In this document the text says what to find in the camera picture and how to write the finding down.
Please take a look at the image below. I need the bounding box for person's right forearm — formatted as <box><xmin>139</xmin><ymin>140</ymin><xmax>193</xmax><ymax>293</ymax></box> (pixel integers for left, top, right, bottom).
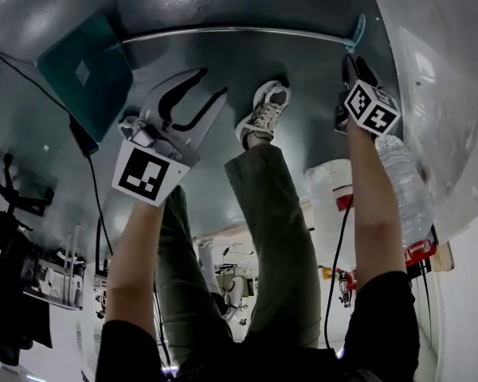
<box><xmin>345</xmin><ymin>123</ymin><xmax>409</xmax><ymax>294</ymax></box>

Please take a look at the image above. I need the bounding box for teal long-handled dustpan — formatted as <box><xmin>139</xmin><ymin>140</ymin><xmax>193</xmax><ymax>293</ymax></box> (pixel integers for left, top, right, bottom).
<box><xmin>37</xmin><ymin>13</ymin><xmax>366</xmax><ymax>143</ymax></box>

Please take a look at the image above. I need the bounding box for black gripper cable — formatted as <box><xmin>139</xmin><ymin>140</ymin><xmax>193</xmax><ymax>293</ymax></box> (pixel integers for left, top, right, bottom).
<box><xmin>323</xmin><ymin>195</ymin><xmax>356</xmax><ymax>350</ymax></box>

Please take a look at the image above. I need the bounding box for person's leg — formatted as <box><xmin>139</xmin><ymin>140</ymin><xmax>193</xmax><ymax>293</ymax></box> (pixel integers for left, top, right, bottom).
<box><xmin>224</xmin><ymin>141</ymin><xmax>323</xmax><ymax>349</ymax></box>
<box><xmin>155</xmin><ymin>185</ymin><xmax>234</xmax><ymax>368</ymax></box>

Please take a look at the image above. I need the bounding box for black floor power cable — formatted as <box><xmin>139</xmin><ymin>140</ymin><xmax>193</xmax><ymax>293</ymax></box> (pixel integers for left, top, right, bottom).
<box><xmin>0</xmin><ymin>49</ymin><xmax>116</xmax><ymax>256</ymax></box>

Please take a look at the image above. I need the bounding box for person's left leg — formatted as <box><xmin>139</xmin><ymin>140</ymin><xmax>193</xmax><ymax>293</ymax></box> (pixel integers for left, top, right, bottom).
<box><xmin>155</xmin><ymin>185</ymin><xmax>234</xmax><ymax>368</ymax></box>

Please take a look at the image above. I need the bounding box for wooden board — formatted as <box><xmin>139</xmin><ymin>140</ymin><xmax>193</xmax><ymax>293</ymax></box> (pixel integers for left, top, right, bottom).
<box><xmin>433</xmin><ymin>240</ymin><xmax>456</xmax><ymax>272</ymax></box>

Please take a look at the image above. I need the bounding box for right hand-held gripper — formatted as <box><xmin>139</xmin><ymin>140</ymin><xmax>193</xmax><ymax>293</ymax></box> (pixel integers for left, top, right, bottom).
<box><xmin>333</xmin><ymin>53</ymin><xmax>402</xmax><ymax>138</ymax></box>

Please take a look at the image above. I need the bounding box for beige lace-up sneaker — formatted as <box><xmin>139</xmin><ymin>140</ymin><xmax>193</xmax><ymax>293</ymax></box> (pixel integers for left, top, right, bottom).
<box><xmin>235</xmin><ymin>80</ymin><xmax>293</xmax><ymax>150</ymax></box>

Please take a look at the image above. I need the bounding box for black power adapter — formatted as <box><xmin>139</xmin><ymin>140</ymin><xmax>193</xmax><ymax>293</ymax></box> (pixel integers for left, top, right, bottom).
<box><xmin>69</xmin><ymin>113</ymin><xmax>100</xmax><ymax>158</ymax></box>

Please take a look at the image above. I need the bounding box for person's black t-shirt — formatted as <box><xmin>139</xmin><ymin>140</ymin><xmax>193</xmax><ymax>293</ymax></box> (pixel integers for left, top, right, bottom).
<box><xmin>97</xmin><ymin>271</ymin><xmax>420</xmax><ymax>382</ymax></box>

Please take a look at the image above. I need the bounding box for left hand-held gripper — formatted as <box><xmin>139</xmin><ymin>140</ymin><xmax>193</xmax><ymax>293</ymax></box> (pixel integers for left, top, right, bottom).
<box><xmin>111</xmin><ymin>67</ymin><xmax>229</xmax><ymax>207</ymax></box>

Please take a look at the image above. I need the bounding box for white desk with equipment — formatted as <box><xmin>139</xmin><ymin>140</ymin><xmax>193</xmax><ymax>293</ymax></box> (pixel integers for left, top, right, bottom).
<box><xmin>22</xmin><ymin>223</ymin><xmax>88</xmax><ymax>313</ymax></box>

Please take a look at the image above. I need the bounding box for black office chair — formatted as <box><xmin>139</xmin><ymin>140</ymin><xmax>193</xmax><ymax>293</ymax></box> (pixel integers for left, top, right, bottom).
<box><xmin>0</xmin><ymin>153</ymin><xmax>56</xmax><ymax>368</ymax></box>

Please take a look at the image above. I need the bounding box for clear plastic water bottle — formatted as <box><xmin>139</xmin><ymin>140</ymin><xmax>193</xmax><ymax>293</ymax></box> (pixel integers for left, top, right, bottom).
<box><xmin>374</xmin><ymin>134</ymin><xmax>436</xmax><ymax>251</ymax></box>

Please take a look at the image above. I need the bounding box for person's right leg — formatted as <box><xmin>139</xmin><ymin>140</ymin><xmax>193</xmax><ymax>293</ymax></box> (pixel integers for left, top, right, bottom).
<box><xmin>224</xmin><ymin>141</ymin><xmax>323</xmax><ymax>349</ymax></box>

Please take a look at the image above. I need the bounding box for person's left forearm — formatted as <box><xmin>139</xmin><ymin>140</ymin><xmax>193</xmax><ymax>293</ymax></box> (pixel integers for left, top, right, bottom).
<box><xmin>104</xmin><ymin>195</ymin><xmax>169</xmax><ymax>334</ymax></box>

